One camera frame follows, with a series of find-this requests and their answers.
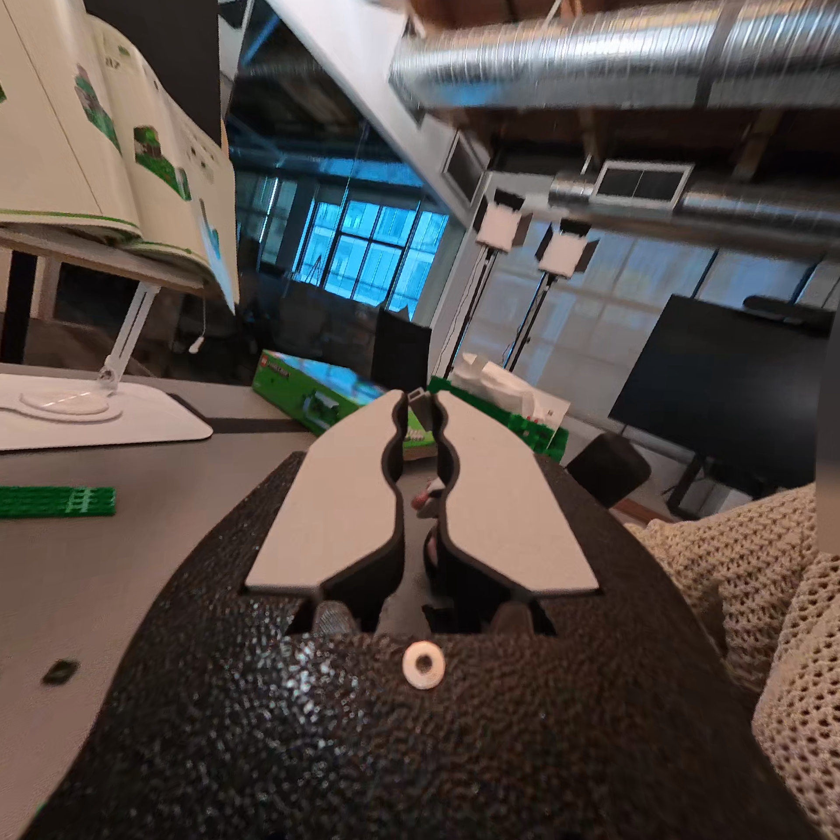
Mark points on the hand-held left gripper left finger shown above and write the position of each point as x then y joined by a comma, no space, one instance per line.
328,512

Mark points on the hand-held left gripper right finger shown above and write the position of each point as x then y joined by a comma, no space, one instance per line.
512,518

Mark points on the light grey lego brick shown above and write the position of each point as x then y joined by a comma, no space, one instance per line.
418,397

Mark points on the person's right forearm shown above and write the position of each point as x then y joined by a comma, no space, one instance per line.
754,623

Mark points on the green lego set box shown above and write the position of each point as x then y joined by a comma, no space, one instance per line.
295,394

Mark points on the green lego plate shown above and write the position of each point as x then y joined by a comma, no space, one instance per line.
52,502

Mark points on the dark green lego tile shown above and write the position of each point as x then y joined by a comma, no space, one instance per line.
60,673

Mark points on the lego instruction booklet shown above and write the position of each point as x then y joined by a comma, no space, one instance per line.
65,131

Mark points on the open green cardboard box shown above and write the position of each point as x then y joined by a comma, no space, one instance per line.
538,436

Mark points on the black office chair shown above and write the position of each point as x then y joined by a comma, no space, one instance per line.
610,469

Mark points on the white plastic bags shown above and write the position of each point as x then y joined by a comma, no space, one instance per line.
505,387

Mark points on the black computer monitor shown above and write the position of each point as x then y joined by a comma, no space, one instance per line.
400,351

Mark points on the large black television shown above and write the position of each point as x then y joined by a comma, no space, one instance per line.
722,394

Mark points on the white book stand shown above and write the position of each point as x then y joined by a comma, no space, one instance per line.
98,420

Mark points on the studio light panel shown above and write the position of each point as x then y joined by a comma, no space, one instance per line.
500,223
564,253

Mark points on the silver air duct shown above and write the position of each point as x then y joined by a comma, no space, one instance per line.
590,59
754,200

